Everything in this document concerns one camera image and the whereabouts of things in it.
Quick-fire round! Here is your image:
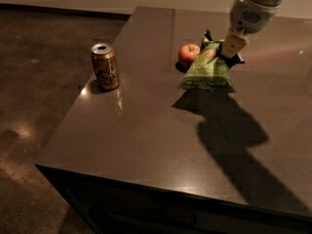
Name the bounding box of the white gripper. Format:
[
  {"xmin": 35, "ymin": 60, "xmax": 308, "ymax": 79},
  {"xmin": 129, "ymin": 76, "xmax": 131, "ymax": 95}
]
[{"xmin": 220, "ymin": 0, "xmax": 280, "ymax": 59}]

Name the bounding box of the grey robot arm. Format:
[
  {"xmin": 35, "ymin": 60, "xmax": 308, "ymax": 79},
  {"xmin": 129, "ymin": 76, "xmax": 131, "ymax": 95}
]
[{"xmin": 221, "ymin": 0, "xmax": 284, "ymax": 59}]

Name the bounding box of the green jalapeno chip bag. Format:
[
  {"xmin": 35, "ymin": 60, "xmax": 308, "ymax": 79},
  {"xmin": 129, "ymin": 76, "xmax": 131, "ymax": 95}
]
[{"xmin": 178, "ymin": 29, "xmax": 235, "ymax": 93}]

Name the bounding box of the brown soda can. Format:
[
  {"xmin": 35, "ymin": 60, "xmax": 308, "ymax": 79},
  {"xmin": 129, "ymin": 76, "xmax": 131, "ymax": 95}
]
[{"xmin": 91, "ymin": 43, "xmax": 119, "ymax": 91}]

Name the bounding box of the red apple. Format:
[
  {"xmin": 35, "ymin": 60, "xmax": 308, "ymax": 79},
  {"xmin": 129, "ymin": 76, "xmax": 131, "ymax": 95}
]
[{"xmin": 177, "ymin": 44, "xmax": 200, "ymax": 69}]

